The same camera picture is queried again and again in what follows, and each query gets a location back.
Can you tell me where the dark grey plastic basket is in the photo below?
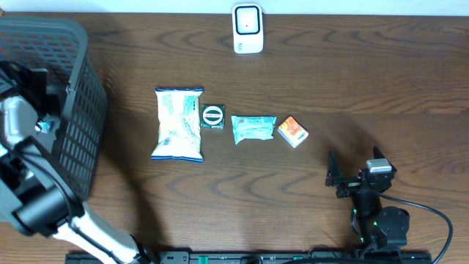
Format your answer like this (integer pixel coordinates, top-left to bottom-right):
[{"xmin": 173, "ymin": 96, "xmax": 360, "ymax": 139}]
[{"xmin": 0, "ymin": 15, "xmax": 108, "ymax": 224}]

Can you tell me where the black cable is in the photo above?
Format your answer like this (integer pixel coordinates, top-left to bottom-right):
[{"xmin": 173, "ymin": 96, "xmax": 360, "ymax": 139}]
[{"xmin": 373, "ymin": 190, "xmax": 454, "ymax": 264}]

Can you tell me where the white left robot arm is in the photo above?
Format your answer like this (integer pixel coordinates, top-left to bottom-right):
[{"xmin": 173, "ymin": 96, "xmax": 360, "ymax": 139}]
[{"xmin": 1, "ymin": 60, "xmax": 156, "ymax": 263}]

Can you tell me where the orange white small box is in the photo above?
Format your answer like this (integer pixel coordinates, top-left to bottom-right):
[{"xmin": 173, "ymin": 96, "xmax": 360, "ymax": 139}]
[{"xmin": 277, "ymin": 116, "xmax": 309, "ymax": 148}]

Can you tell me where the dark green round-label packet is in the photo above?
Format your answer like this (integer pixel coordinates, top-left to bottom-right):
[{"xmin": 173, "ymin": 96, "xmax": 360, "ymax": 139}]
[{"xmin": 201, "ymin": 105, "xmax": 225, "ymax": 129}]

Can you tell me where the white blue snack bag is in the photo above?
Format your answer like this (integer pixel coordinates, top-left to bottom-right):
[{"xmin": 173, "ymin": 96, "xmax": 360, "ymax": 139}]
[{"xmin": 151, "ymin": 87, "xmax": 204, "ymax": 163}]

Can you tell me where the green wet wipe packet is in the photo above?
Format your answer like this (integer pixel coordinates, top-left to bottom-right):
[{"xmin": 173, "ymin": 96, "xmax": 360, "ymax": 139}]
[{"xmin": 231, "ymin": 115, "xmax": 277, "ymax": 144}]

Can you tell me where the black mounting rail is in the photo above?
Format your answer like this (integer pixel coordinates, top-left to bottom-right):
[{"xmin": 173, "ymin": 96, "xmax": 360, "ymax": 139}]
[{"xmin": 65, "ymin": 250, "xmax": 433, "ymax": 264}]

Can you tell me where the green tissue box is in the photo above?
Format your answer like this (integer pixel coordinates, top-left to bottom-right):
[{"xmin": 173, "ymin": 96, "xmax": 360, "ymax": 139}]
[{"xmin": 35, "ymin": 114, "xmax": 55, "ymax": 133}]

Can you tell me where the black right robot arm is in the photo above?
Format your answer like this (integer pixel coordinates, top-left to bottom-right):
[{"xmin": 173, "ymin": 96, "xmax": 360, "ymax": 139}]
[{"xmin": 325, "ymin": 147, "xmax": 410, "ymax": 258}]

